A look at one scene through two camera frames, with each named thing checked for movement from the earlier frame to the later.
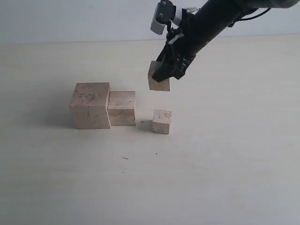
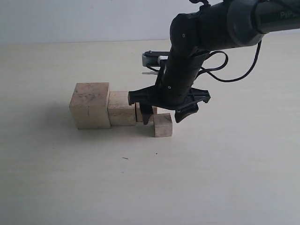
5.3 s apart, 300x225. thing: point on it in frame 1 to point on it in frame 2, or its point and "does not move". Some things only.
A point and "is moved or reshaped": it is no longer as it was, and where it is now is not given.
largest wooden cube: (89, 105) does not move
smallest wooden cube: (161, 121) is moved or reshaped
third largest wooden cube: (163, 85) is moved or reshaped
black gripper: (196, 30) to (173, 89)
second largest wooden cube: (121, 108) does not move
